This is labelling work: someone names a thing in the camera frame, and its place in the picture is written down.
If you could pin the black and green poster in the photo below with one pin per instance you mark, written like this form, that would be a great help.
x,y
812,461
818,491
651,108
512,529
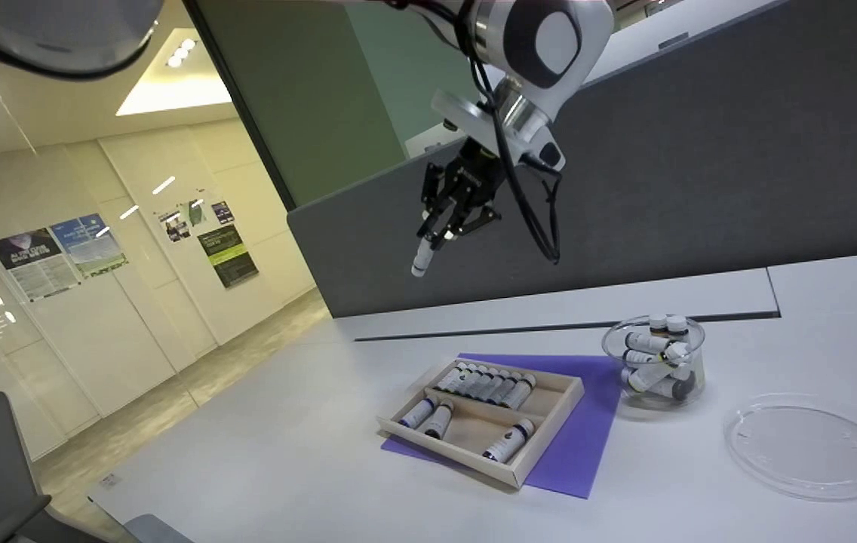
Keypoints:
x,y
228,256

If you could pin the small purple notice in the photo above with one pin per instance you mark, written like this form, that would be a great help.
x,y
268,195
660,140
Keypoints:
x,y
222,212

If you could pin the purple mat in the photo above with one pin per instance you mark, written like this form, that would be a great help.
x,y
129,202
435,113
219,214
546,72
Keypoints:
x,y
578,445

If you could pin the small green notice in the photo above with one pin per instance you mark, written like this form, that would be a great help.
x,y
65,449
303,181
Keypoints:
x,y
196,213

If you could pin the row of small white bottles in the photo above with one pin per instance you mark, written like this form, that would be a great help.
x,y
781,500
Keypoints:
x,y
486,385

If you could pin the clear glass container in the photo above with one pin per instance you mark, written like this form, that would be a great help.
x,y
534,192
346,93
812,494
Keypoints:
x,y
689,377

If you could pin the clear round lid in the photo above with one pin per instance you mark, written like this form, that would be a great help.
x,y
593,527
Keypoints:
x,y
809,449

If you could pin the dark photo poster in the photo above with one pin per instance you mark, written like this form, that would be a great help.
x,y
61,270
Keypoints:
x,y
32,264

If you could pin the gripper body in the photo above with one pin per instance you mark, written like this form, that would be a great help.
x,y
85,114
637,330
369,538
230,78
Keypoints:
x,y
477,177

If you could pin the ceiling light panel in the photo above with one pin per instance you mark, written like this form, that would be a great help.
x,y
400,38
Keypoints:
x,y
172,83

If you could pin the grey partition panel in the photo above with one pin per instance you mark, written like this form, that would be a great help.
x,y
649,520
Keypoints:
x,y
700,166

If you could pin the blue poster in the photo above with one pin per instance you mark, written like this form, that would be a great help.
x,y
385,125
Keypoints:
x,y
90,243

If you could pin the small dark notice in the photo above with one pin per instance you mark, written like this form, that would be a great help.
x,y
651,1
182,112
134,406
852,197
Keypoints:
x,y
174,226

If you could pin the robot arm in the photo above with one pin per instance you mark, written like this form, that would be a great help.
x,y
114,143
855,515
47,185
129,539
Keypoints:
x,y
542,45

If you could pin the heap of small white bottles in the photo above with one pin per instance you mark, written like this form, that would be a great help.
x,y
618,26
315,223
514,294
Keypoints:
x,y
653,362

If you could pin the small white bottle black cap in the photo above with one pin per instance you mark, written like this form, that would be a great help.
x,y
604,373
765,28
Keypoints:
x,y
422,258
418,413
508,441
439,421

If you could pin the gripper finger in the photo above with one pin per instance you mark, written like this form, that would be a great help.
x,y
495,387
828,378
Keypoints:
x,y
471,223
432,197

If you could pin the wooden tray with divider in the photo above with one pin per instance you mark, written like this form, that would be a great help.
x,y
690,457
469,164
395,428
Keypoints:
x,y
474,441

